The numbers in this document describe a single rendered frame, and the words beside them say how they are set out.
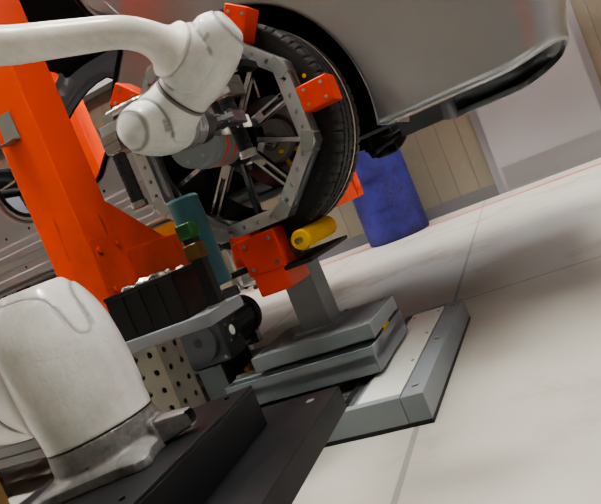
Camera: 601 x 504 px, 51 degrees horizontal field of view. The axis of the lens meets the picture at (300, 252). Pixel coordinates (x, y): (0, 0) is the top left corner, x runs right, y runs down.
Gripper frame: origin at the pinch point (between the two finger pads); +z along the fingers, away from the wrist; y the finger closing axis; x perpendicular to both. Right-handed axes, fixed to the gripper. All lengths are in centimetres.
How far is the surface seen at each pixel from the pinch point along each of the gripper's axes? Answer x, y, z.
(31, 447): -67, -131, 20
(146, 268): -23, -66, 34
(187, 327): -39.6, -22.1, -17.8
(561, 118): -37, 75, 502
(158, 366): -47, -37, -14
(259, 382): -67, -35, 23
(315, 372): -69, -16, 23
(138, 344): -40, -37, -18
